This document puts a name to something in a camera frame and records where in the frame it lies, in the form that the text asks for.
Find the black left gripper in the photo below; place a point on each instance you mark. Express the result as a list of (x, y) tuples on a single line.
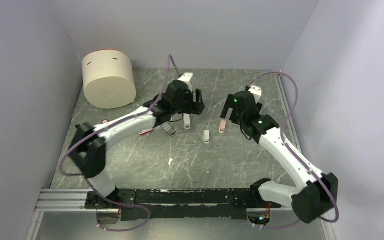
[(197, 107)]

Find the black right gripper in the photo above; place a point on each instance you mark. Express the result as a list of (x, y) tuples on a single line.
[(229, 103)]

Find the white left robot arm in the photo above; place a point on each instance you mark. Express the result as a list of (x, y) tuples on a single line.
[(88, 149)]

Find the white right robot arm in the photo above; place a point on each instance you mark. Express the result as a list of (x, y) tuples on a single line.
[(315, 193)]

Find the cream cylindrical container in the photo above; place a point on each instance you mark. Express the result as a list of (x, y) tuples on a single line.
[(108, 79)]

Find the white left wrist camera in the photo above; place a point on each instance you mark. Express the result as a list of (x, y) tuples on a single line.
[(188, 79)]

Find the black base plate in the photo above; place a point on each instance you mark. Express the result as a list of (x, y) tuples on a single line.
[(233, 203)]

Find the aluminium frame rail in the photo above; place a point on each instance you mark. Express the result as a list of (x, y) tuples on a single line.
[(52, 200)]

